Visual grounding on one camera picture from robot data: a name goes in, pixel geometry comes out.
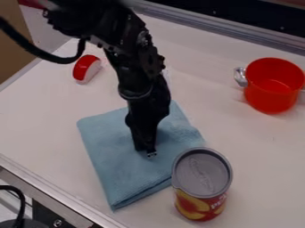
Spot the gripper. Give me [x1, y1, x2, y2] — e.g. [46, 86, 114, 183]
[118, 72, 173, 159]

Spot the blue cloth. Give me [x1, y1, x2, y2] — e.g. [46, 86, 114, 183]
[75, 99, 208, 212]

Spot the red and yellow can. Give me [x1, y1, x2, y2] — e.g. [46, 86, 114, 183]
[170, 146, 235, 223]

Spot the red and white toy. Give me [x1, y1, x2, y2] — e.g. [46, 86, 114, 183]
[71, 54, 103, 86]

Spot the red cup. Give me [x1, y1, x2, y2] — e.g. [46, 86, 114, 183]
[232, 57, 305, 116]

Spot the cardboard box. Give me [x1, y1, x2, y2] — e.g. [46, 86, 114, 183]
[0, 0, 38, 86]

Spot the black cable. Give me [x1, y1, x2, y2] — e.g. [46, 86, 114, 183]
[0, 184, 28, 228]
[0, 16, 88, 65]

